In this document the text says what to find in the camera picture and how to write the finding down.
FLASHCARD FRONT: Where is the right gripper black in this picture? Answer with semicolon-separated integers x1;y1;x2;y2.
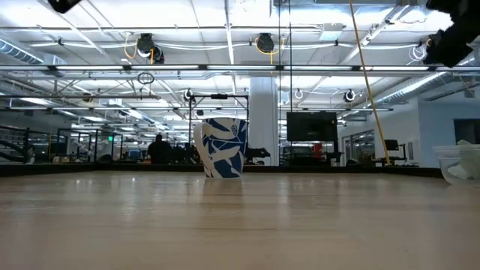
423;0;480;69

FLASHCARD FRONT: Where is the green sweetener packet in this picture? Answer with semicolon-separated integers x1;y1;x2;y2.
455;139;480;178

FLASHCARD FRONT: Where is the clear plastic bowl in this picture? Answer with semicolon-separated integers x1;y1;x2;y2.
432;143;480;188

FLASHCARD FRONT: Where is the white sweetener packet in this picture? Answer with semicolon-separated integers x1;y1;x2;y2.
447;163;470;180

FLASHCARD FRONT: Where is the black monitor screen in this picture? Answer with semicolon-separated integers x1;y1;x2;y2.
286;110;339;143

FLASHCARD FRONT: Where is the person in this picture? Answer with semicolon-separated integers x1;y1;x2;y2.
146;133;174;165

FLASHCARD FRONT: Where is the blue and white mug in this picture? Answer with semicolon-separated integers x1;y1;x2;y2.
193;117;249;180

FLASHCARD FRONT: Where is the yellow hanging cable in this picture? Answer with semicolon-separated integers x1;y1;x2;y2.
347;0;392;167

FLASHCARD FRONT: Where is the black aluminium table frame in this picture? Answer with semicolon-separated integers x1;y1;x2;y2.
0;162;444;179

